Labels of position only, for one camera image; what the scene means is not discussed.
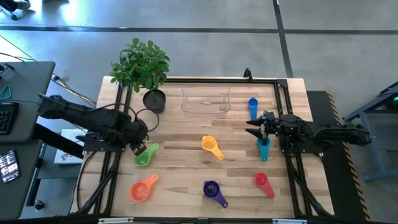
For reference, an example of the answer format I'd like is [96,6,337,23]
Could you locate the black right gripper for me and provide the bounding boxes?
[245,110,275,146]

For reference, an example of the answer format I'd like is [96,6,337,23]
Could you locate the teal measuring cup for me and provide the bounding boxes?
[256,136,271,162]

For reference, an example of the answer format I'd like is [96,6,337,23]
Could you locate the small blue measuring cup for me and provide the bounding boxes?
[248,96,259,121]

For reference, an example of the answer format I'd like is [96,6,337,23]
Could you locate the green measuring cup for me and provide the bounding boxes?
[133,142,160,167]

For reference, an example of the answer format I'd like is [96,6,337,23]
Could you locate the yellow measuring cup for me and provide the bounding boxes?
[201,135,224,161]

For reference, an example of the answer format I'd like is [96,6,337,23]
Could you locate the red measuring cup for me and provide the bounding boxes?
[253,172,276,200]

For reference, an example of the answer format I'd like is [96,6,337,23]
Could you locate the orange measuring cup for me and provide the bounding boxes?
[129,174,160,203]

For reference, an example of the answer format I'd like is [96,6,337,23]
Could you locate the purple measuring cup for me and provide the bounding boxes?
[203,180,229,209]

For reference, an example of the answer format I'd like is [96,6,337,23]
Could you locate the clear plastic basket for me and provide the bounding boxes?
[180,85,233,119]

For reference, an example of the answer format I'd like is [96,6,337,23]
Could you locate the black plant pot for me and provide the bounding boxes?
[142,88,167,114]

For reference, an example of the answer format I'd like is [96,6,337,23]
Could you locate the green leafy plant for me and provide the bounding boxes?
[109,37,171,94]

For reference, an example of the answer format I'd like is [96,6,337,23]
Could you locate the white booklet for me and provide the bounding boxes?
[53,128,86,165]

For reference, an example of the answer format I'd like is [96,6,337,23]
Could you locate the black support bar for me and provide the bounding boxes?
[30,123,85,160]

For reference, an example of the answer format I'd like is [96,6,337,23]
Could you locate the black hazard-striped floor mat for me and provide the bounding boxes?
[306,90,371,222]

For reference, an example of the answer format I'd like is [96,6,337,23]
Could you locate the blue-grey metal cart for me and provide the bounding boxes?
[342,81,398,183]

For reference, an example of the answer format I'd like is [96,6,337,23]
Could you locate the grey desk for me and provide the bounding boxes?
[0,61,56,143]
[0,139,44,221]

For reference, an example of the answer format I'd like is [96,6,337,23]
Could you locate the black keyboard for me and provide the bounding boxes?
[0,101,20,136]

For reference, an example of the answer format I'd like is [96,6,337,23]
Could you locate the teal carabiner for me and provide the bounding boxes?
[0,84,12,101]

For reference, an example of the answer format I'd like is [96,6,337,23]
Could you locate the black smartphone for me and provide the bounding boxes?
[0,149,21,184]

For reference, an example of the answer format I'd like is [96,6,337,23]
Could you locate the black chair caster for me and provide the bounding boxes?
[0,6,19,22]

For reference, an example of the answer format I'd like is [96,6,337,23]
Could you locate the person's shoe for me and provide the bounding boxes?
[14,0,32,10]

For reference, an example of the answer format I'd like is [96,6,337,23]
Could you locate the person's leg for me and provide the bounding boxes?
[0,0,19,12]

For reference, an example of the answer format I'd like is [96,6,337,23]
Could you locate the black looped cable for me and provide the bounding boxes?
[134,107,160,133]

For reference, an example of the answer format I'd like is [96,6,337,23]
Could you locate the black aluminium table frame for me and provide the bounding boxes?
[73,77,335,224]

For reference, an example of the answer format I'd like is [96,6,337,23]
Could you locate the black curved cable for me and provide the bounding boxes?
[76,151,94,214]

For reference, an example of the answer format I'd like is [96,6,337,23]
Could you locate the thin floor cable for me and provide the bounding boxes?
[0,34,98,108]

